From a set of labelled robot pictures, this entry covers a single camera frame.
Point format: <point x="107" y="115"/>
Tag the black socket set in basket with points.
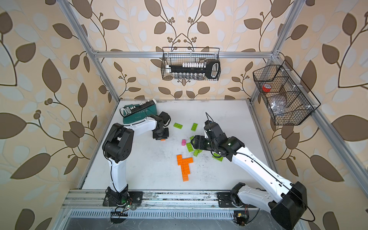
<point x="209" y="69"/>

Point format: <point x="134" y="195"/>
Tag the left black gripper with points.
<point x="166" y="137"/>

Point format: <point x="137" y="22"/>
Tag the green tool case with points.
<point x="139" y="116"/>

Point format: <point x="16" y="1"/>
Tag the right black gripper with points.
<point x="199" y="139"/>

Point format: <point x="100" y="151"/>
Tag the black wire basket wall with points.
<point x="179" y="55"/>
<point x="301" y="101"/>

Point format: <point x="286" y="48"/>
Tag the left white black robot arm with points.
<point x="116" y="148"/>

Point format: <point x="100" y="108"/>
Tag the green lego brick lower right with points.
<point x="217" y="156"/>

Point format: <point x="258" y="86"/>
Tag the green lego brick centre left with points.
<point x="189" y="147"/>

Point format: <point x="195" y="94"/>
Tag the clear plastic bag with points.
<point x="278" y="105"/>

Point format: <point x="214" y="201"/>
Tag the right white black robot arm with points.
<point x="284" y="200"/>

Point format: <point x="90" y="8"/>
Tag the black bit holder on case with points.
<point x="133" y="109"/>

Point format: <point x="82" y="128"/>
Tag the green lego brick far right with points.
<point x="194" y="127"/>

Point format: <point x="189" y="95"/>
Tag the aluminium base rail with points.
<point x="162" y="204"/>

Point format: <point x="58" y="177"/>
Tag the red tape roll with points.
<point x="266" y="88"/>

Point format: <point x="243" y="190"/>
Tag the black wire basket back wall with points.
<point x="179" y="55"/>

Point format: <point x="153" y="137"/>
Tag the green lego brick far left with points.
<point x="179" y="126"/>

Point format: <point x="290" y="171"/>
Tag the black wire basket right wall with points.
<point x="301" y="101"/>

